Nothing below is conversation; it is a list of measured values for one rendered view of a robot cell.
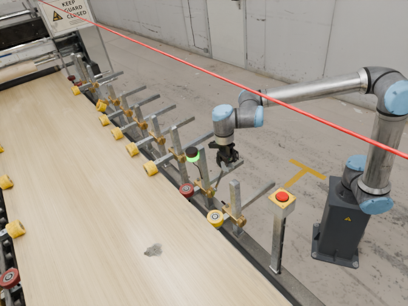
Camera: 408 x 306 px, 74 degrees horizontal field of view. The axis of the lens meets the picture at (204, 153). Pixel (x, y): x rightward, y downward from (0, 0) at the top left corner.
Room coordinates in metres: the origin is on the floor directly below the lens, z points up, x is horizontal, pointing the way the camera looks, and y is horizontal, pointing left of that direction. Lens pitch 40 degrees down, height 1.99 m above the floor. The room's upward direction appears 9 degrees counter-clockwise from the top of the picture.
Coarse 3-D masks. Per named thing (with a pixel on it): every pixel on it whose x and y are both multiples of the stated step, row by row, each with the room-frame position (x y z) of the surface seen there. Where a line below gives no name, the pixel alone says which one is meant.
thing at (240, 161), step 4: (240, 160) 1.23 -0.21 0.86; (236, 164) 1.21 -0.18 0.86; (240, 164) 1.22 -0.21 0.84; (232, 168) 1.18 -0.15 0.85; (224, 172) 1.15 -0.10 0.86; (228, 172) 1.17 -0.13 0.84; (212, 176) 1.14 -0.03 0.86; (216, 176) 1.13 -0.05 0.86; (212, 180) 1.11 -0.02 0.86; (216, 180) 1.12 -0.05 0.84; (196, 188) 1.06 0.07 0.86; (196, 192) 1.04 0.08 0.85; (192, 196) 1.03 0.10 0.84
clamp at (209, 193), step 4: (196, 180) 1.11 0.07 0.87; (200, 180) 1.11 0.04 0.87; (196, 184) 1.09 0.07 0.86; (200, 184) 1.08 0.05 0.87; (200, 188) 1.06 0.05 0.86; (204, 192) 1.03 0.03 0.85; (208, 192) 1.01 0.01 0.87; (212, 192) 1.02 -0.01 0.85; (208, 196) 1.00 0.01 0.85; (212, 196) 1.01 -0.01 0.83
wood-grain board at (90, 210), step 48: (0, 96) 2.74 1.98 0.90; (48, 96) 2.55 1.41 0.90; (48, 144) 1.69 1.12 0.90; (96, 144) 1.59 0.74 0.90; (48, 192) 1.18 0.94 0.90; (96, 192) 1.12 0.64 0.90; (144, 192) 1.05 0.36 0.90; (48, 240) 0.84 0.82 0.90; (96, 240) 0.79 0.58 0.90; (144, 240) 0.75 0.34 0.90; (192, 240) 0.71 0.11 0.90; (48, 288) 0.59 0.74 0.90; (96, 288) 0.56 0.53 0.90; (144, 288) 0.53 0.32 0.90; (192, 288) 0.50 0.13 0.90; (240, 288) 0.47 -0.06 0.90
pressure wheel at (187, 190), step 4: (184, 184) 1.06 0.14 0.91; (188, 184) 1.06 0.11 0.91; (180, 188) 1.04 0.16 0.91; (184, 188) 1.04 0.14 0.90; (188, 188) 1.03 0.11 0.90; (192, 188) 1.02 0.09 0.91; (180, 192) 1.01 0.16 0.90; (184, 192) 1.00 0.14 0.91; (188, 192) 1.00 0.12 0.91; (192, 192) 1.01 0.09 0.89; (184, 196) 0.99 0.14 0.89; (188, 196) 0.99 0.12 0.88; (188, 200) 1.03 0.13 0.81
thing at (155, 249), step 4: (152, 244) 0.72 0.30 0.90; (156, 244) 0.71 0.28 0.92; (160, 244) 0.71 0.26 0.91; (148, 248) 0.69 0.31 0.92; (152, 248) 0.69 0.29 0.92; (156, 248) 0.69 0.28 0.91; (160, 248) 0.69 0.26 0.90; (144, 252) 0.68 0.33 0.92; (148, 252) 0.68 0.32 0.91; (152, 252) 0.68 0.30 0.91; (156, 252) 0.67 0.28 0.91; (160, 252) 0.67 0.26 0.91
